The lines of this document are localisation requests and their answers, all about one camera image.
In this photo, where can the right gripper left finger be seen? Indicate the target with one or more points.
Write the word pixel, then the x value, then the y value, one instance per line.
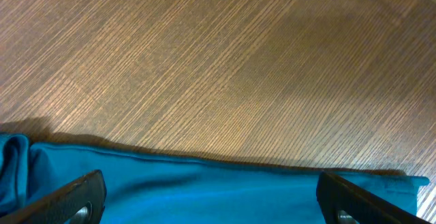
pixel 80 201

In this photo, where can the blue polo shirt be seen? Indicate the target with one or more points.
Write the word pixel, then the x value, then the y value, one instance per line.
pixel 145 188

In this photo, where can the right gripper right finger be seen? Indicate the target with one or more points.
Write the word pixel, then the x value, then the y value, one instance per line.
pixel 344 202

